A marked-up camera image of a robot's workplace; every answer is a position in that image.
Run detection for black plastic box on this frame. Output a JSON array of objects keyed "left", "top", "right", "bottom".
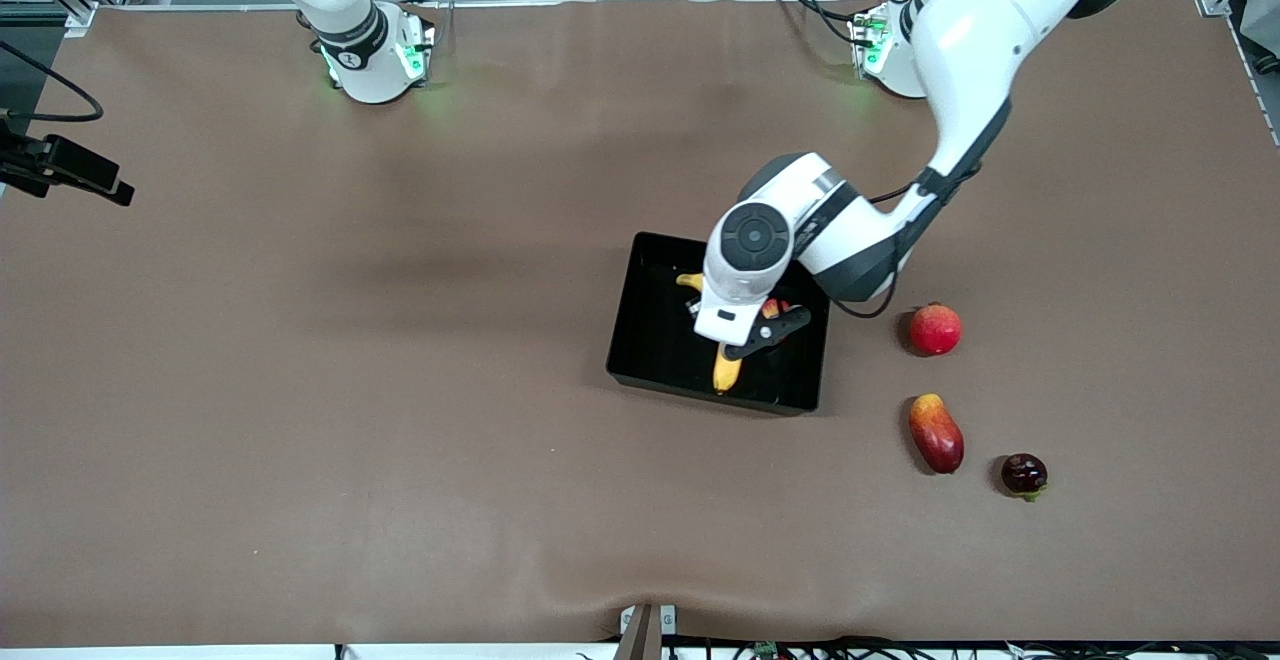
[{"left": 605, "top": 231, "right": 832, "bottom": 417}]

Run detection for small red peach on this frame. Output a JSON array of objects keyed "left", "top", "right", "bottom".
[{"left": 908, "top": 302, "right": 964, "bottom": 358}]

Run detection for black camera cable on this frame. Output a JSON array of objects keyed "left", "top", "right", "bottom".
[{"left": 0, "top": 40, "right": 105, "bottom": 125}]

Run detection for yellow banana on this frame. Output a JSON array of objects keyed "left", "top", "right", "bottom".
[{"left": 676, "top": 273, "right": 744, "bottom": 396}]

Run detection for black left base cable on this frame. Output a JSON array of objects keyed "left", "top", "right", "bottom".
[{"left": 768, "top": 0, "right": 886, "bottom": 47}]

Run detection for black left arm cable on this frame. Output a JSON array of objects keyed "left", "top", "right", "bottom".
[{"left": 828, "top": 100, "right": 1013, "bottom": 321}]

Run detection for red yellow mango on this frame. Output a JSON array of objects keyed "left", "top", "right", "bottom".
[{"left": 907, "top": 392, "right": 966, "bottom": 476}]

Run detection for dark purple mangosteen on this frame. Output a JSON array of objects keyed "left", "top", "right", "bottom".
[{"left": 1000, "top": 452, "right": 1050, "bottom": 503}]

